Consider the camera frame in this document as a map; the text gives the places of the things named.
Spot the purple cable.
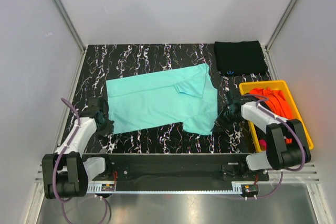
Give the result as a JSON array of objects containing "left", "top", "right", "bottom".
[
  {"left": 244, "top": 95, "right": 308, "bottom": 200},
  {"left": 52, "top": 98, "right": 112, "bottom": 222}
]

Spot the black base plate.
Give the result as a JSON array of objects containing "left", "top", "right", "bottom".
[{"left": 93, "top": 154, "right": 269, "bottom": 184}]

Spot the white slotted cable duct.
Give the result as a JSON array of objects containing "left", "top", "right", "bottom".
[{"left": 87, "top": 180, "right": 243, "bottom": 195}]

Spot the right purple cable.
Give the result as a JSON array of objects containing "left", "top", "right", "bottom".
[{"left": 244, "top": 95, "right": 308, "bottom": 200}]

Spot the teal t shirt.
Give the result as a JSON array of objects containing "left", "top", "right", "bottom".
[{"left": 106, "top": 63, "right": 218, "bottom": 135}]

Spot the orange t shirt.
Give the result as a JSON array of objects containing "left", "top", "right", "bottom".
[{"left": 249, "top": 88, "right": 294, "bottom": 120}]

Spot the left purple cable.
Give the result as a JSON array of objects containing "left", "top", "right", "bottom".
[{"left": 52, "top": 98, "right": 112, "bottom": 222}]

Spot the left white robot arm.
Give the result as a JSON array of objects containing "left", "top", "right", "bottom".
[{"left": 41, "top": 98, "right": 114, "bottom": 202}]

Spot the yellow plastic bin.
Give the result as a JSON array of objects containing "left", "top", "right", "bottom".
[{"left": 239, "top": 80, "right": 314, "bottom": 150}]

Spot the magenta t shirt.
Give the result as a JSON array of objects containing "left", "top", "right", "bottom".
[{"left": 258, "top": 139, "right": 267, "bottom": 151}]

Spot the folded black t shirt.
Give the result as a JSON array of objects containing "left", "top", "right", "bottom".
[{"left": 214, "top": 40, "right": 268, "bottom": 76}]

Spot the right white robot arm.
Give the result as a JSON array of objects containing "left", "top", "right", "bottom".
[{"left": 213, "top": 92, "right": 311, "bottom": 180}]

